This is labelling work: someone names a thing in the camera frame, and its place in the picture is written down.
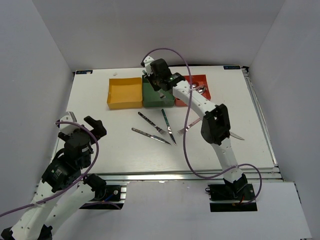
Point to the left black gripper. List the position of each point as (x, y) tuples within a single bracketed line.
[(99, 130)]

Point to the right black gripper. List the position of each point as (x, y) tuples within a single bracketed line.
[(150, 78)]

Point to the teal handled fork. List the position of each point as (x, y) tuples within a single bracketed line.
[(163, 97)]

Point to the teal handled spoon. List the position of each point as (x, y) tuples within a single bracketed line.
[(201, 89)]

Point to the black patterned handle knife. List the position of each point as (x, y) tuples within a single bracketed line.
[(154, 137)]

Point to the pink handled fork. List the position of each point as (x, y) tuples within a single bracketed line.
[(185, 129)]

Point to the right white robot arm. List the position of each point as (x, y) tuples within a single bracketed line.
[(215, 128)]

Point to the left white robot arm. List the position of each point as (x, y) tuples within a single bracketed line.
[(49, 210)]

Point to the green paper box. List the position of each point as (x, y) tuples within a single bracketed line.
[(169, 104)]

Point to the red paper box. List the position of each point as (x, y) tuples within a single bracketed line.
[(197, 80)]

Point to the yellow paper box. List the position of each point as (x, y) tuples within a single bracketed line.
[(125, 93)]

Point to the left blue corner label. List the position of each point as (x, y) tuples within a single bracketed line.
[(84, 72)]

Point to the blue corner label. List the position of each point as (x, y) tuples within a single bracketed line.
[(84, 72), (231, 67)]

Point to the right blue corner label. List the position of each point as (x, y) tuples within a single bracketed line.
[(231, 67)]

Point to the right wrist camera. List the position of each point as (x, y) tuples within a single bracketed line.
[(146, 64)]

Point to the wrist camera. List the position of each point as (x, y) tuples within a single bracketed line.
[(146, 64), (64, 123)]

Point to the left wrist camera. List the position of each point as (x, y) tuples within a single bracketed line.
[(64, 123)]

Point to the teal handled knife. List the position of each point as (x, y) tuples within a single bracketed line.
[(169, 130)]

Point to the black patterned handle fork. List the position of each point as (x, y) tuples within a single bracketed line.
[(160, 130)]

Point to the pink handled knife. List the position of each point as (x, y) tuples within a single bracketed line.
[(237, 136)]

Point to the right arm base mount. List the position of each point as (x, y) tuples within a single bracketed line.
[(223, 200)]

